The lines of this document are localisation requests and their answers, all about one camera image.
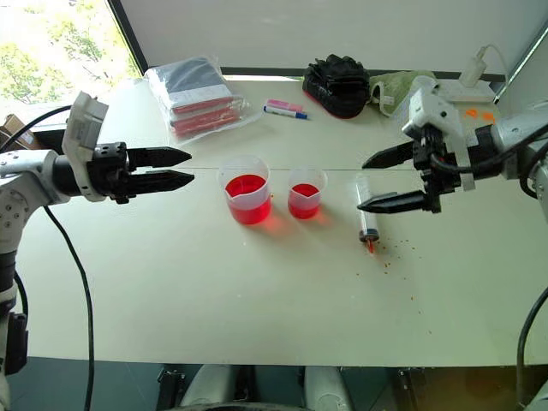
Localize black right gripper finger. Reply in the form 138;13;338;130
362;140;416;170
356;190;430;215

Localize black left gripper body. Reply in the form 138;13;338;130
86;141;132;205

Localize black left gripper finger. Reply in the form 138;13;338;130
128;169;196;194
126;146;193;170

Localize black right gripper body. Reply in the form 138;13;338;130
411;125;464;215

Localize clear plastic syringe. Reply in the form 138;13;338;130
354;174;383;255

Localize large beaker red liquid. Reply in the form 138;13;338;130
217;154;273;224

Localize small beaker red liquid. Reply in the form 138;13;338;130
287;167;329;220

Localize green cloth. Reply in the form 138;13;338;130
368;70;436;117

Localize plastic bag of notebooks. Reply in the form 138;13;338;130
144;55;262;139

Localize clear empty plastic jug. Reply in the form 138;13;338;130
391;75;437;129

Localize black crumpled gloves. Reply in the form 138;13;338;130
301;54;370;120

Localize white power strip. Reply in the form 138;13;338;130
432;79;494;104

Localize brown cardboard box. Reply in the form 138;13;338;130
0;113;36;149

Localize white plug adapter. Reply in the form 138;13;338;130
460;45;490;86

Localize blue capped marker pen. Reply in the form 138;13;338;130
262;105;309;121

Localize pink marker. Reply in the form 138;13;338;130
265;98;303;111

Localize black slanted pole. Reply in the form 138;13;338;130
491;29;548;104

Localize pale rounded robot leg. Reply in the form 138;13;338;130
179;364;235;408
304;366;353;411

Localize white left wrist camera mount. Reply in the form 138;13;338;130
62;91;110;202

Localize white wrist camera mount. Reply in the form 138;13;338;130
401;83;479;192
62;91;110;202

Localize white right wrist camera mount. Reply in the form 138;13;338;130
401;83;479;192

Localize black window frame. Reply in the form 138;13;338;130
106;0;149;74

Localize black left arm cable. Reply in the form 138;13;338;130
0;104;96;411

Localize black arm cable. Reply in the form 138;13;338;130
430;126;548;408
0;104;96;411

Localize white adapter cable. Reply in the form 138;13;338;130
483;44;509;83

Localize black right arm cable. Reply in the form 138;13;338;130
430;126;548;408

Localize black table bracket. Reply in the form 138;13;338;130
396;367;419;411
156;367;188;399

